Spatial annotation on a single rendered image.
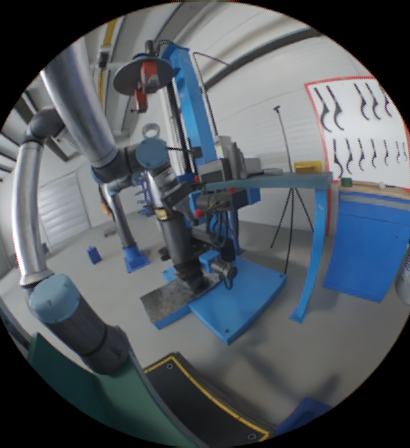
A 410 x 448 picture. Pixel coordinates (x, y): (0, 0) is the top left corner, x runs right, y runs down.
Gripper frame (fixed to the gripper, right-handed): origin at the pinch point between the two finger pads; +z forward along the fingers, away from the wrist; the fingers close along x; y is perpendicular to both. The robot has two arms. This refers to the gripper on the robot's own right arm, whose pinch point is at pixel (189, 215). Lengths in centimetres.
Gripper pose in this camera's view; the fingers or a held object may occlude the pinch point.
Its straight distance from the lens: 62.0
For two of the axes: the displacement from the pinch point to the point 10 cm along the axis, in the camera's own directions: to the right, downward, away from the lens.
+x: 6.7, -6.4, 3.8
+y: 5.9, 1.3, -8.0
